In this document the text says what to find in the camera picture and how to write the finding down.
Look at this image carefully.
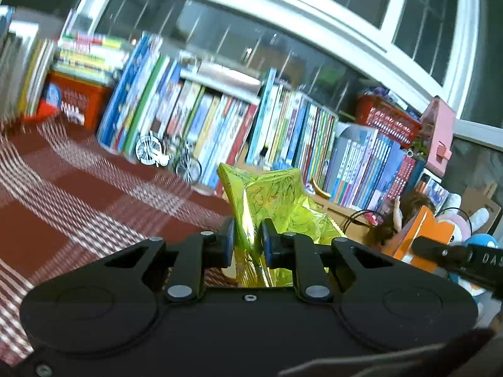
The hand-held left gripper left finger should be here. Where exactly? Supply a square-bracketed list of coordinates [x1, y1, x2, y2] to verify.
[104, 217, 236, 304]

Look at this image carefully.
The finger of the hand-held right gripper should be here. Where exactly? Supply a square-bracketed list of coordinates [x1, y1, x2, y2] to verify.
[411, 237, 472, 273]

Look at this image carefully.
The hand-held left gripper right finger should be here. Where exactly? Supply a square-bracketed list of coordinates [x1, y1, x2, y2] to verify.
[261, 219, 394, 304]

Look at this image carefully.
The orange paper box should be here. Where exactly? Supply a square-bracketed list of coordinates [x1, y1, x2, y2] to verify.
[383, 205, 456, 273]

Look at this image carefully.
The yellow gold foil bag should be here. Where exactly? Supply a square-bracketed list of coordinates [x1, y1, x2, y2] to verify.
[217, 163, 346, 288]

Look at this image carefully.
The blue cat figure toy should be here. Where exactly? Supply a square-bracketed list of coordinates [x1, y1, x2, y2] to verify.
[448, 233, 503, 311]

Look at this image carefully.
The pink white bunny plush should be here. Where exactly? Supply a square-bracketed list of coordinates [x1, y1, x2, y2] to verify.
[436, 194, 496, 244]

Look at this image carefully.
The brown-haired doll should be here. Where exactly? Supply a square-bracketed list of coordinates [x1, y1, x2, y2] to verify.
[363, 192, 435, 248]

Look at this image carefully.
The brown cardboard piece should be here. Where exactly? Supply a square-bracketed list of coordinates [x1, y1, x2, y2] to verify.
[458, 181, 503, 236]

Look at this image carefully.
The pink house-shaped box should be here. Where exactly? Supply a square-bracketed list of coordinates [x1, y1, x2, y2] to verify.
[420, 96, 456, 177]

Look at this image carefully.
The row of colourful upright books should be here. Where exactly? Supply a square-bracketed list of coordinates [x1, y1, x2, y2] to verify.
[96, 31, 450, 213]

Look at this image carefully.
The miniature black bicycle model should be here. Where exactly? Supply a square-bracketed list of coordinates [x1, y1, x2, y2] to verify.
[135, 131, 203, 185]

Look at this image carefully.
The red plastic basket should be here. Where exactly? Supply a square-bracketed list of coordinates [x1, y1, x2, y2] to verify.
[356, 94, 423, 148]

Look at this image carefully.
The red white plaid blanket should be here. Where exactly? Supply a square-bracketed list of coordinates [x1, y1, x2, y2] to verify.
[0, 116, 240, 366]

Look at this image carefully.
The red basket with blue sticker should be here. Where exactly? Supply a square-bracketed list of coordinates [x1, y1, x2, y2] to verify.
[21, 71, 114, 128]

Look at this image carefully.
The stack of flat books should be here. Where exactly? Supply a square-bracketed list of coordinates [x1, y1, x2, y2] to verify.
[53, 31, 130, 85]

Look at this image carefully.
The row of yellow-spined books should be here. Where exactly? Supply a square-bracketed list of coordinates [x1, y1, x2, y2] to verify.
[0, 6, 56, 118]

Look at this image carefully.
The white window frame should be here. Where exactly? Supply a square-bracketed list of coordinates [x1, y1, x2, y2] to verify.
[0, 0, 503, 142]

